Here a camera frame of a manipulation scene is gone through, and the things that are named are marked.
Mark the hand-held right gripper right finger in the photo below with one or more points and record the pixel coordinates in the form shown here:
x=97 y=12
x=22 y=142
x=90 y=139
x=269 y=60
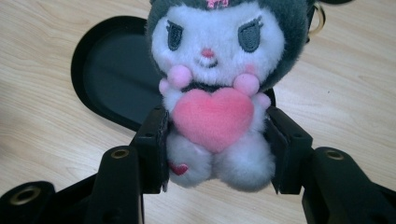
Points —
x=289 y=155

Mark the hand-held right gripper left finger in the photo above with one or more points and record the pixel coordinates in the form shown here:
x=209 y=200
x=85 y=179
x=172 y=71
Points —
x=152 y=149

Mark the black oval stand base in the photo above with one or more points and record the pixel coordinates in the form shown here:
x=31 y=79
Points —
x=118 y=74

